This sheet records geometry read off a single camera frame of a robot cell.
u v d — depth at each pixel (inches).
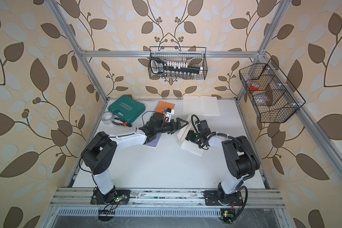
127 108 42.6
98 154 19.0
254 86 31.7
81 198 29.7
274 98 29.1
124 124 41.3
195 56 35.9
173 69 32.7
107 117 42.6
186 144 35.3
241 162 18.2
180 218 27.3
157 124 27.5
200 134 29.3
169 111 32.2
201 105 46.1
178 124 29.7
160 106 45.6
